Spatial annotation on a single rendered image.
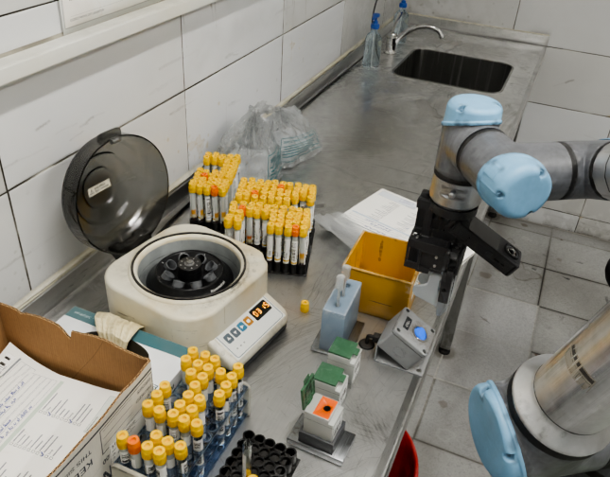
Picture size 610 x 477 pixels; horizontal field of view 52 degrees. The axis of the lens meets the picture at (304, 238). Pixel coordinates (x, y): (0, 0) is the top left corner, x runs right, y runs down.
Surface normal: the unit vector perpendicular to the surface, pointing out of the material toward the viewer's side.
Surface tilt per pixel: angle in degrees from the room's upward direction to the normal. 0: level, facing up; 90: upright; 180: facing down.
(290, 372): 0
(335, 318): 90
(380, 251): 90
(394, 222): 0
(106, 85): 90
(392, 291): 90
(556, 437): 61
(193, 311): 0
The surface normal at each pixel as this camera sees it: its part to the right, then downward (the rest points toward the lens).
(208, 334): 0.56, 0.49
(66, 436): 0.07, -0.84
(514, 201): 0.22, 0.55
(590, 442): 0.29, 0.15
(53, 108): 0.92, 0.26
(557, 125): -0.40, 0.49
